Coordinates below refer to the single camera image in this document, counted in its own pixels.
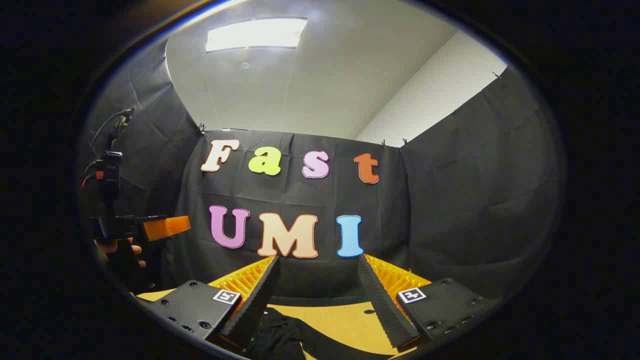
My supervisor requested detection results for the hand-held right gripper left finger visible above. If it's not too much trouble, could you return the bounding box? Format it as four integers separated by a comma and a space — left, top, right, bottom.
136, 255, 281, 351

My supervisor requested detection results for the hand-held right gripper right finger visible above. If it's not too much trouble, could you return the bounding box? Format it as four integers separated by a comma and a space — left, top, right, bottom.
357, 253, 503, 351

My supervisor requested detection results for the black shirt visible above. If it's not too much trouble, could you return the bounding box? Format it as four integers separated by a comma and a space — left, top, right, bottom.
247, 307, 396, 360

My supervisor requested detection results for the black backdrop cloth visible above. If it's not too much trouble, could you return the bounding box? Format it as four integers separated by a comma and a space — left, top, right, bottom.
80, 42, 566, 321

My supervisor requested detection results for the ceiling light panel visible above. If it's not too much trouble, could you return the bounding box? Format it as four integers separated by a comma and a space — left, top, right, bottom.
206, 17, 308, 53

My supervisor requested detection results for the thin black cable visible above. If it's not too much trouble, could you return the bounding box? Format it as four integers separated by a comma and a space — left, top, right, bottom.
89, 108, 136, 152

